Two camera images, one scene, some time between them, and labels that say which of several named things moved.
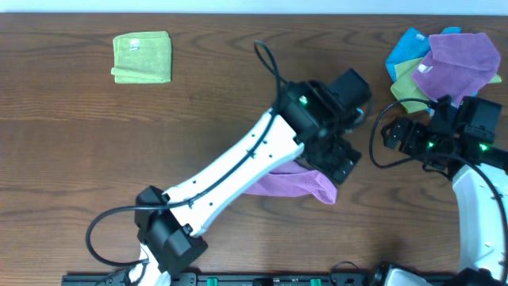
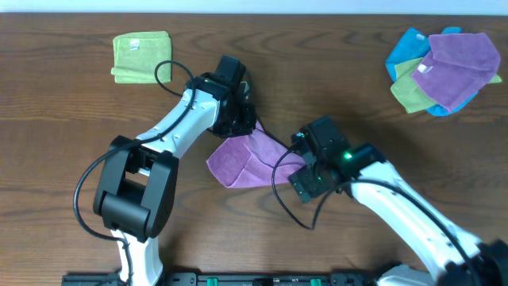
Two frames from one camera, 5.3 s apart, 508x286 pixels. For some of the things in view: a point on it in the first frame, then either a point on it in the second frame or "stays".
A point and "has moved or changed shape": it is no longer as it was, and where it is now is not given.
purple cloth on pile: (457, 65) stays
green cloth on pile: (406, 87) stays
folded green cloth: (142, 57) stays
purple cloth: (295, 179) has moved or changed shape
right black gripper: (401, 135) to (308, 181)
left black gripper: (338, 161) to (236, 124)
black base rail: (228, 279) stays
